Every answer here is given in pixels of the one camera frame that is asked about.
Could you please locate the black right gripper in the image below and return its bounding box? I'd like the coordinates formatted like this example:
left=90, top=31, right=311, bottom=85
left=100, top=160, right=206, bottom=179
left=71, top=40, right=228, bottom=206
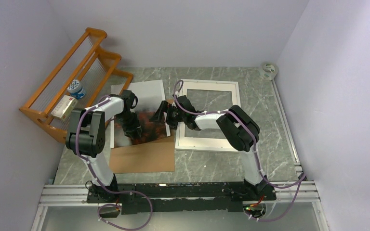
left=149, top=101, right=186, bottom=130

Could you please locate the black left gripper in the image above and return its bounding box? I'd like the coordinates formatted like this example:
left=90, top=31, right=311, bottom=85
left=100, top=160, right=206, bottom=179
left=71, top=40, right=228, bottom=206
left=118, top=112, right=142, bottom=140

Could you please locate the white picture frame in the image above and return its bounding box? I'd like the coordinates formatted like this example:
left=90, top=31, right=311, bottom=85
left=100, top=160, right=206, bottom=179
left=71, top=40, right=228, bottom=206
left=174, top=78, right=246, bottom=153

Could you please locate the brown frame backing board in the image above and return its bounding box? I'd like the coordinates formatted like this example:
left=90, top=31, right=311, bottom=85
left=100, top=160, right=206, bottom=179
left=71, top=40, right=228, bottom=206
left=108, top=99, right=176, bottom=174

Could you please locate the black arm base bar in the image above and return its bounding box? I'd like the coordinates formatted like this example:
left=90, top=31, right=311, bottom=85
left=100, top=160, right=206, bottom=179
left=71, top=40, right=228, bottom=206
left=86, top=181, right=277, bottom=215

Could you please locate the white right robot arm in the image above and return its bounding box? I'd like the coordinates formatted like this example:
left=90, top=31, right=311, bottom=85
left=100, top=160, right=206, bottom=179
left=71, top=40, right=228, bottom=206
left=149, top=96, right=267, bottom=200

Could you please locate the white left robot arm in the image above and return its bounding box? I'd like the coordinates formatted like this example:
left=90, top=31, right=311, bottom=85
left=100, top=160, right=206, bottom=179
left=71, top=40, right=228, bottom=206
left=66, top=90, right=142, bottom=202

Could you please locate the orange wooden rack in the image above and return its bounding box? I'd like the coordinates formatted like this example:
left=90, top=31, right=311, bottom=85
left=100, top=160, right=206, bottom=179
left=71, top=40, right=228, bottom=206
left=19, top=27, right=133, bottom=143

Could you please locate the blue white round tin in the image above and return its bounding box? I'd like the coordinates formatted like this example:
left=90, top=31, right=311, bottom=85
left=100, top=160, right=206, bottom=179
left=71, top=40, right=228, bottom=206
left=67, top=79, right=86, bottom=100

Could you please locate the white red small box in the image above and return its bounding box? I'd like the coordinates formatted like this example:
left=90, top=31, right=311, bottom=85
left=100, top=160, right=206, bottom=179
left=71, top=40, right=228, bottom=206
left=51, top=95, right=78, bottom=121

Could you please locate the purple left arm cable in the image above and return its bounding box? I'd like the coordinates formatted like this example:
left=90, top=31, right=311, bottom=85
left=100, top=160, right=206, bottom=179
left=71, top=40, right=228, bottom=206
left=75, top=95, right=154, bottom=231

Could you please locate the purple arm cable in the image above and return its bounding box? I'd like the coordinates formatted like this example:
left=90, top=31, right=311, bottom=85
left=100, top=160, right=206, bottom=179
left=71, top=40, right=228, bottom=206
left=75, top=95, right=154, bottom=231
left=172, top=79, right=307, bottom=223

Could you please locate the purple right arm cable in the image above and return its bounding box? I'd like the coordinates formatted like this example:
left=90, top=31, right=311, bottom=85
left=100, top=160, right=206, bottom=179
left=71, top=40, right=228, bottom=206
left=172, top=79, right=307, bottom=223

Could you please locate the aluminium rail frame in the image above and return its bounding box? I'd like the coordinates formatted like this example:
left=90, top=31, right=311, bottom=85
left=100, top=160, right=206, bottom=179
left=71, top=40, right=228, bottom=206
left=32, top=80, right=329, bottom=231

